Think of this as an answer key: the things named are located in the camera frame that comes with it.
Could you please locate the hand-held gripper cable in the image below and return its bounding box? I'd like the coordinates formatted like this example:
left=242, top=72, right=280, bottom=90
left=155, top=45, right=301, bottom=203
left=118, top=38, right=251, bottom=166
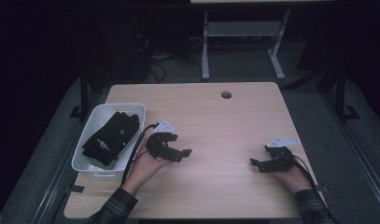
left=290, top=153, right=317, bottom=189
left=120, top=122, right=160, bottom=187

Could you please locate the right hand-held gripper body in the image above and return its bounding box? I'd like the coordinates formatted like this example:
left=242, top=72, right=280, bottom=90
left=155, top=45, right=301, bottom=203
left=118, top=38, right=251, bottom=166
left=265, top=135, right=302, bottom=173

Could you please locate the bundle of floor cables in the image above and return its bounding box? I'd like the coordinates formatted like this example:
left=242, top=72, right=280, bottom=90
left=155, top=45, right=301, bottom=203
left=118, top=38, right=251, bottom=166
left=133, top=32, right=202, bottom=84

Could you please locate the black metal stand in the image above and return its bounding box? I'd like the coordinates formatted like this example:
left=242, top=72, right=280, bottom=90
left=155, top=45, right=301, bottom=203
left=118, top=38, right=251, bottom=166
left=68, top=66, right=90, bottom=123
left=333, top=63, right=360, bottom=121

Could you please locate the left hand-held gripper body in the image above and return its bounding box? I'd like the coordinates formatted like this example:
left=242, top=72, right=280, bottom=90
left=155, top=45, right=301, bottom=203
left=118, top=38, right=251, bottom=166
left=146, top=119, right=176, bottom=163

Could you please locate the right hand-held gripper cable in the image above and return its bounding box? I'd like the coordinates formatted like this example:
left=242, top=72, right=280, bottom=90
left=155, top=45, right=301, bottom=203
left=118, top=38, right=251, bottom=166
left=290, top=153, right=317, bottom=189

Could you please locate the white plastic bin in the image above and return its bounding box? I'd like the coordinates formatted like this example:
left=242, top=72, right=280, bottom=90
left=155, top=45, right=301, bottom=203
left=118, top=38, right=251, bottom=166
left=71, top=103, right=147, bottom=182

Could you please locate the black tape strip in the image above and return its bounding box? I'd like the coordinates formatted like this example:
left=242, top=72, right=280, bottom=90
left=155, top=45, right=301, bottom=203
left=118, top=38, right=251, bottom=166
left=68, top=184, right=86, bottom=194

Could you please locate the person's right hand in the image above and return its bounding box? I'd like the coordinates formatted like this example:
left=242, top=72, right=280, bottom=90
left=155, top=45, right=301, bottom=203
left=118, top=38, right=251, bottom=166
left=273, top=165, right=314, bottom=195

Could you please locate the left hand-held gripper cable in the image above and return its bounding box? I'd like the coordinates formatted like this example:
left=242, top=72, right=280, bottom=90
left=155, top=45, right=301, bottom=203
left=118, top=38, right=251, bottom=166
left=120, top=122, right=160, bottom=187

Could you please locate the person's left hand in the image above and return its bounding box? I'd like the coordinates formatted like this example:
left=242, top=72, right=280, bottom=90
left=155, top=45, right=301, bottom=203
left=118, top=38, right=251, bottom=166
left=120, top=144, right=173, bottom=197

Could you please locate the grey metal table frame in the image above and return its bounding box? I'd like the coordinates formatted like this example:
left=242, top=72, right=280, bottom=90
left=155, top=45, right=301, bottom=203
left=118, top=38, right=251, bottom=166
left=201, top=8, right=291, bottom=81

